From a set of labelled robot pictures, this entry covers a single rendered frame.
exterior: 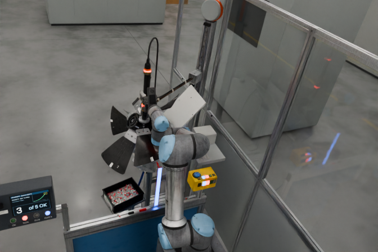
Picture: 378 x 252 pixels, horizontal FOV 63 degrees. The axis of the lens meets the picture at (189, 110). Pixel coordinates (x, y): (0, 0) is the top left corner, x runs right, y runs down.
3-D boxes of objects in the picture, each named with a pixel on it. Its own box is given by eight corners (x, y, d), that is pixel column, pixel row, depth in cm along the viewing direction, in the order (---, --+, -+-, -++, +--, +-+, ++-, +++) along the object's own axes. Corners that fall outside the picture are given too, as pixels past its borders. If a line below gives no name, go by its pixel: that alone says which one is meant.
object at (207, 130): (206, 132, 268) (208, 122, 262) (215, 144, 256) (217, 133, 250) (189, 135, 261) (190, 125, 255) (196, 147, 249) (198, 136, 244)
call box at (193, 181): (208, 177, 208) (210, 166, 202) (215, 188, 200) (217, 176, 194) (186, 182, 201) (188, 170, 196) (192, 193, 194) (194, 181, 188)
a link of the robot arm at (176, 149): (193, 251, 142) (197, 136, 133) (161, 256, 138) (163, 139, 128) (185, 237, 153) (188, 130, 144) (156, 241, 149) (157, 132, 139)
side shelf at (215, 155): (205, 133, 272) (206, 130, 270) (224, 160, 245) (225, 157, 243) (180, 137, 262) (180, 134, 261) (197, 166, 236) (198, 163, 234)
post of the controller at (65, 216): (70, 225, 176) (66, 203, 165) (70, 230, 174) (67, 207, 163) (64, 227, 175) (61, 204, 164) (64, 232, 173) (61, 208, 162)
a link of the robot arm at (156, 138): (171, 145, 177) (173, 131, 171) (151, 147, 173) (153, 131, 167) (167, 137, 183) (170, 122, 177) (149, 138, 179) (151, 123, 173)
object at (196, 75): (194, 77, 248) (196, 68, 244) (201, 80, 246) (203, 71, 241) (187, 81, 241) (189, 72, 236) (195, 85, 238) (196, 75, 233)
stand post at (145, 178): (144, 219, 287) (151, 144, 237) (147, 227, 280) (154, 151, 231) (139, 220, 285) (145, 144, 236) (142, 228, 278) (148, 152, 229)
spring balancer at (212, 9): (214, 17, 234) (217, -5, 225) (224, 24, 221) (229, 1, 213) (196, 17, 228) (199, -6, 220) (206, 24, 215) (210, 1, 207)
